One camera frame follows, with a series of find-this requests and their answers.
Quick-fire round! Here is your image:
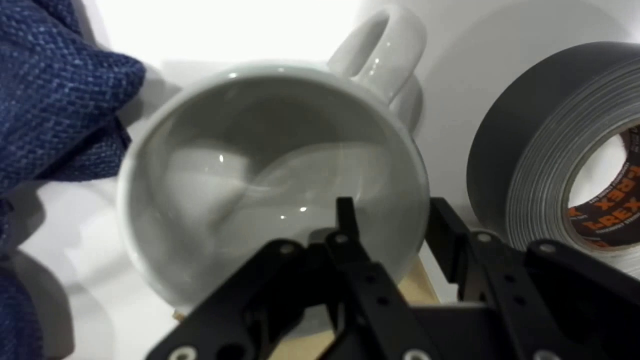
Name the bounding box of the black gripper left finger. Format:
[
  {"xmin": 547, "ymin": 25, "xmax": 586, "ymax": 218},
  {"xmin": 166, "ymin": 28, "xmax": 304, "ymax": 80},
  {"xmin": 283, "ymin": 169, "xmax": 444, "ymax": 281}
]
[{"xmin": 147, "ymin": 199, "xmax": 435, "ymax": 360}]

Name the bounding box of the grey duct tape roll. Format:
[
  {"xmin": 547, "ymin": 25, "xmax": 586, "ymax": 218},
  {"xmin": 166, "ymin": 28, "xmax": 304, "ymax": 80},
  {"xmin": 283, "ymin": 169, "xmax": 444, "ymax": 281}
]
[{"xmin": 467, "ymin": 42, "xmax": 640, "ymax": 276}]

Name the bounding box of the white ceramic cup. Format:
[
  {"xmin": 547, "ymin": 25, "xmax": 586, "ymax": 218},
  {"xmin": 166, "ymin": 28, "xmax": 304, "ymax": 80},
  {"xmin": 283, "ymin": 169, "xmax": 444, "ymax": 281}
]
[{"xmin": 117, "ymin": 4, "xmax": 431, "ymax": 314}]

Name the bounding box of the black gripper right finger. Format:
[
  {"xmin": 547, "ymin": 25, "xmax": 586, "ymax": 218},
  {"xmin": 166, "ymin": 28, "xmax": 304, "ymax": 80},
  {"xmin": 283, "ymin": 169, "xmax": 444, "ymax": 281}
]
[{"xmin": 425, "ymin": 199, "xmax": 640, "ymax": 360}]

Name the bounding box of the dark blue towel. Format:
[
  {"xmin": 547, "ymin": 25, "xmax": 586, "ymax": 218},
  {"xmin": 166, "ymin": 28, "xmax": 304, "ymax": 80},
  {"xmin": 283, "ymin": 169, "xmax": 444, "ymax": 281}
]
[{"xmin": 0, "ymin": 0, "xmax": 148, "ymax": 360}]

